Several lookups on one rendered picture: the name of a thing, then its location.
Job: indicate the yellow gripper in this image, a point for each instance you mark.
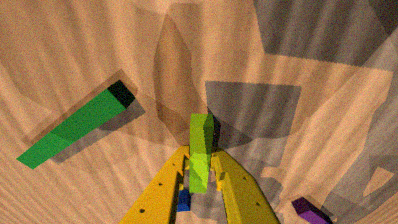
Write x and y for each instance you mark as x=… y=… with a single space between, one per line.
x=244 y=201

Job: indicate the purple rod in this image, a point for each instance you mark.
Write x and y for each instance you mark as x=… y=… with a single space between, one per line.
x=309 y=212

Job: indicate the small blue block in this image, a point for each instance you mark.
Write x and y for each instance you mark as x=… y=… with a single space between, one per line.
x=184 y=203

